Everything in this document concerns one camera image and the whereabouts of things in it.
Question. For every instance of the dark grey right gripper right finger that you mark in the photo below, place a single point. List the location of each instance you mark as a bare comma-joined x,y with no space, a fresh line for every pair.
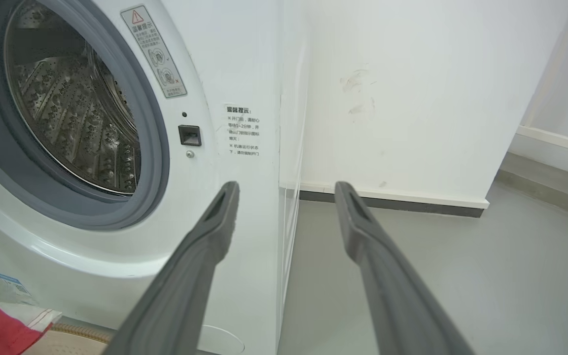
397,301

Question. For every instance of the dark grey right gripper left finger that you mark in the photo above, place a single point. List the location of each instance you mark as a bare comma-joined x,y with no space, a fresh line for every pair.
185,286

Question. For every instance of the cream perforated laundry basket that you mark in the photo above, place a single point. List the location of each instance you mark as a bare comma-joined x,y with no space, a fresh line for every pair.
67,345

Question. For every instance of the stainless steel washing machine drum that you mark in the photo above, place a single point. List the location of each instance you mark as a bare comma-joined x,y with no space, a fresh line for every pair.
67,113

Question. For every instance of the round drain filter cover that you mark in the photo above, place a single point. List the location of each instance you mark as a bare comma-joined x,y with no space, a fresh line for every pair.
220,342

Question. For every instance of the white and black baseboard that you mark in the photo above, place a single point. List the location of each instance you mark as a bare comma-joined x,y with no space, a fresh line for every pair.
392,199

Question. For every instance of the grey rubber door gasket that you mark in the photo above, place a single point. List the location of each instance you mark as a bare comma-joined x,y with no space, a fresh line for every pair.
156,162

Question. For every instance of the black door latch socket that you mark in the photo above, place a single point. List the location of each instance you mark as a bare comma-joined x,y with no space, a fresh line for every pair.
190,135

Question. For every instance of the printed text notice sticker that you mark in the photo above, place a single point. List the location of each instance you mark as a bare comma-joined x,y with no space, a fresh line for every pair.
243,130

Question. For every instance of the blue energy label sticker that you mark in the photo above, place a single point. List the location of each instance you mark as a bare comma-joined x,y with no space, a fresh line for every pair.
14,287

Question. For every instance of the white front-load washing machine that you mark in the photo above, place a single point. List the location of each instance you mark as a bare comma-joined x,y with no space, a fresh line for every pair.
244,59

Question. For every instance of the grey warning label sticker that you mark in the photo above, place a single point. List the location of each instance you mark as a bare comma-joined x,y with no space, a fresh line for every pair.
153,52

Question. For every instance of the white wall trim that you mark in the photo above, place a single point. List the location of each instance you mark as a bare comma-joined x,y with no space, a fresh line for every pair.
555,143

